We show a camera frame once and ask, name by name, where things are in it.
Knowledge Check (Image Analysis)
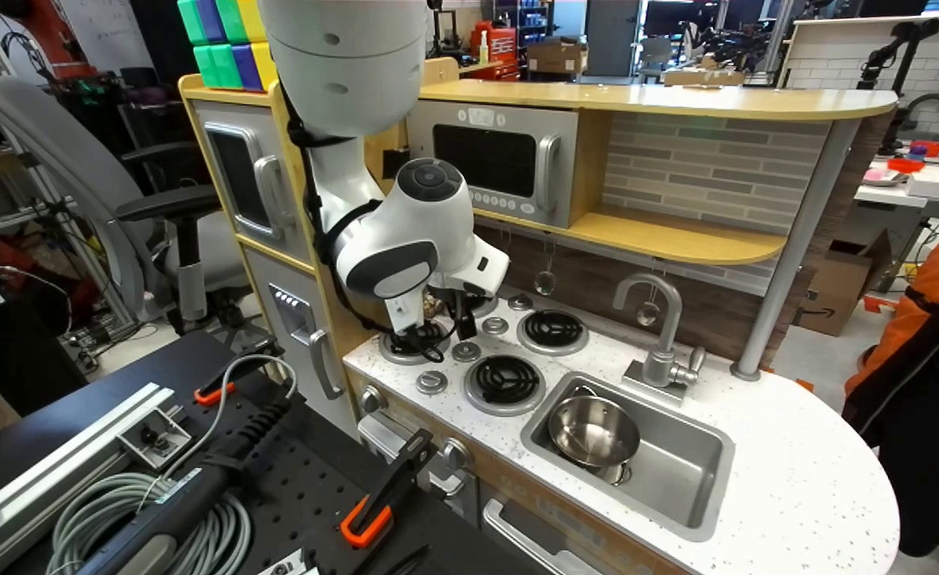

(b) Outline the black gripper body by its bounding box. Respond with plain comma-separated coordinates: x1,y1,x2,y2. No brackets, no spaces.
421,278,495,324

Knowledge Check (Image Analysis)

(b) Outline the black toy stove burner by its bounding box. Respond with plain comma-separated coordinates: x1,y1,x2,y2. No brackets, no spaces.
463,352,551,420
516,308,591,358
381,330,454,369

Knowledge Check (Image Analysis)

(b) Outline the stainless steel pot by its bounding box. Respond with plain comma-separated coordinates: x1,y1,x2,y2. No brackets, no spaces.
542,384,642,473

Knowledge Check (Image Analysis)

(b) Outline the silver toy sink basin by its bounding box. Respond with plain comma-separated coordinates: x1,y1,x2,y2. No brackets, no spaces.
521,369,735,543

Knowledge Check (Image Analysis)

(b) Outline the hanging metal utensil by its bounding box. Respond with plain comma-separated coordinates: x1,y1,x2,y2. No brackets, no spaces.
532,237,562,300

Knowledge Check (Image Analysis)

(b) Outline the silver toy microwave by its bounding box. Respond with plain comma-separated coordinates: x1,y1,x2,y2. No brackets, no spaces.
403,99,582,230

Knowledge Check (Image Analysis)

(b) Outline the silver front panel knob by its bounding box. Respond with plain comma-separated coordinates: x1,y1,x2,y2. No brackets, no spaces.
356,384,387,420

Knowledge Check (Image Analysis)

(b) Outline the grey toy cabinet door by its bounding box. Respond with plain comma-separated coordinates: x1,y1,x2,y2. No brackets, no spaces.
244,248,361,428

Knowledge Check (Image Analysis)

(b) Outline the silver toy oven door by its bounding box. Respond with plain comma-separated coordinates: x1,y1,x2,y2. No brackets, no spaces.
198,110,312,258

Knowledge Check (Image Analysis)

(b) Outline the silver toy faucet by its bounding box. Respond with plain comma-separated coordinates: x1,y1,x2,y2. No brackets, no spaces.
611,271,707,404

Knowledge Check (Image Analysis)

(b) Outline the orange black bar clamp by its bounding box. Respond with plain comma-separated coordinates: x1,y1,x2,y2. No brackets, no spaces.
338,428,439,553

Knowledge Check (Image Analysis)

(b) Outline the red background bottle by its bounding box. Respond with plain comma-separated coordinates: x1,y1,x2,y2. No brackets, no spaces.
485,27,521,78

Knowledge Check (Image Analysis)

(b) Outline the wooden toy kitchen unit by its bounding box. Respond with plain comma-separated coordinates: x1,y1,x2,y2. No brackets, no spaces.
177,59,903,575

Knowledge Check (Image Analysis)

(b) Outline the yellow toy block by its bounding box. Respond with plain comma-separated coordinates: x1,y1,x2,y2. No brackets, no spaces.
238,0,280,94

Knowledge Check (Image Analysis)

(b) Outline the blue toy block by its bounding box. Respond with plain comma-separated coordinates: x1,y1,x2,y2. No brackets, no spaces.
231,43,264,94

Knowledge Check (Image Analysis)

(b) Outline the green toy block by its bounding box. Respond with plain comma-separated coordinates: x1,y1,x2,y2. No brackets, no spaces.
193,43,240,94

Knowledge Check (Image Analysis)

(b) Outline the cardboard box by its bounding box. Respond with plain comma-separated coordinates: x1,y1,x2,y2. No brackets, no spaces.
792,230,894,339

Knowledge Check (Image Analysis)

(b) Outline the grey office chair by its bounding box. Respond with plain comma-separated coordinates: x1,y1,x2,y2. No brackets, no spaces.
0,73,251,332

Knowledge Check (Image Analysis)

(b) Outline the white perforated panel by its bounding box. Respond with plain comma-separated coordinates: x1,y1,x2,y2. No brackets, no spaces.
775,10,939,142

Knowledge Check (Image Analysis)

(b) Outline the person in orange black jacket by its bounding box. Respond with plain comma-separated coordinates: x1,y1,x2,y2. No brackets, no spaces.
841,230,939,555

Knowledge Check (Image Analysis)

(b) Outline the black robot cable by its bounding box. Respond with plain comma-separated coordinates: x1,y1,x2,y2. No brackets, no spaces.
284,106,387,274

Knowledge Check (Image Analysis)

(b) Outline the thin grey cable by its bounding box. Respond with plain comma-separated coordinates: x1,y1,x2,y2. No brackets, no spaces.
159,352,305,481

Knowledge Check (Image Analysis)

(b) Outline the small orange handled clamp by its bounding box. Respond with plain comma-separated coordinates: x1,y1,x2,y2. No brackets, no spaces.
193,377,240,411

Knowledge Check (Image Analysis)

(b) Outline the black cable conduit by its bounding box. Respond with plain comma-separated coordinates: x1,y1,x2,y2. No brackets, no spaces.
79,394,306,575

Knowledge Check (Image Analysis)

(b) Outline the aluminium corner bracket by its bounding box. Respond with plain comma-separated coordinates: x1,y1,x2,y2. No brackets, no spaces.
116,405,195,473

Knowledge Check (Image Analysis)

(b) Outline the coiled grey cable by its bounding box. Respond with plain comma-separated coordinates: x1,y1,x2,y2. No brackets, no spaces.
46,469,257,575

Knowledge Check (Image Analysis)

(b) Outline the aluminium extrusion rail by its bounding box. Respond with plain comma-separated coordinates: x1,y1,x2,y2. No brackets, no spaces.
0,380,177,575

